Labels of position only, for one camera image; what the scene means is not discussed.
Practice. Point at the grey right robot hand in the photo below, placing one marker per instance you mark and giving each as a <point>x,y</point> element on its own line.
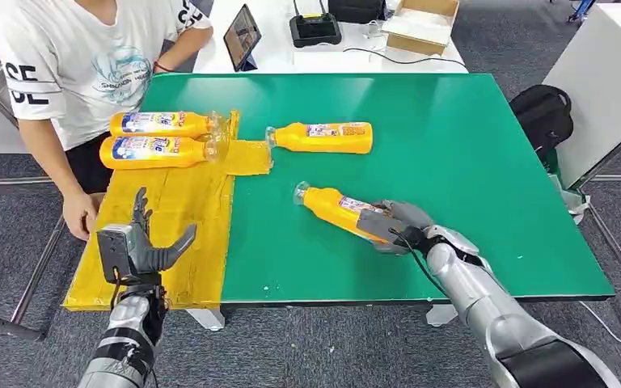
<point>401,217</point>

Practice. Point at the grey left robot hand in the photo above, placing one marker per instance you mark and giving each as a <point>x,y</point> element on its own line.
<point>150,257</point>

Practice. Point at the orange drink bottle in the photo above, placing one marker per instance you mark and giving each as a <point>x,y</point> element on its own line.
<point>300,138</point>
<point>324,206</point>
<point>192,152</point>
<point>192,126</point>

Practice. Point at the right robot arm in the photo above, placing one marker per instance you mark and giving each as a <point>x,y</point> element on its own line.
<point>476,300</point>

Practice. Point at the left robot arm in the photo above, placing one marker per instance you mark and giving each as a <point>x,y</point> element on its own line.
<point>123,321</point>

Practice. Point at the yellow sheet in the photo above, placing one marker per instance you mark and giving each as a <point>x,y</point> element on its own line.
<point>182,225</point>

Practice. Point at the green mat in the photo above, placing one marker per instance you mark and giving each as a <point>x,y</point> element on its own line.
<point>423,160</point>

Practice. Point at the person's right hand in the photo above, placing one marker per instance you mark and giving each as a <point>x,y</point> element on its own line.
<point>77,214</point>

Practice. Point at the white table foot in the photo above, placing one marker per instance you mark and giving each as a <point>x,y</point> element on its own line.
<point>209,319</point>
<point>441,316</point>
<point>573,201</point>

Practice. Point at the black backpack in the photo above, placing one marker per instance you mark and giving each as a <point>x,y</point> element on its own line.
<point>541,118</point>

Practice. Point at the cardboard box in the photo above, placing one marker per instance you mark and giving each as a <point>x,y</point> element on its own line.
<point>415,44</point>

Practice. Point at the red wristband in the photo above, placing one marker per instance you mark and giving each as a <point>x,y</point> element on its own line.
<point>161,67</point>

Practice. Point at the black charger device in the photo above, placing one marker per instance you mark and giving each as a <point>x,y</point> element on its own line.
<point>315,32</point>

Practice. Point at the black bag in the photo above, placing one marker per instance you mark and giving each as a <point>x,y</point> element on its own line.
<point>356,9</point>

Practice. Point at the person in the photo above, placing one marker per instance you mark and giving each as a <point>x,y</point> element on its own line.
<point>75,53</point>

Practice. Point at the black tablet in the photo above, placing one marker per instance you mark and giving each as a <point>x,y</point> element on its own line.
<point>242,35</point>

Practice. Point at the white cabinet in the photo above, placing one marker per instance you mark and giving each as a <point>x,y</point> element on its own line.
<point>605,80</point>

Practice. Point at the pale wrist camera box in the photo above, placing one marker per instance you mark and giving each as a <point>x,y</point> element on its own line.
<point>112,251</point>

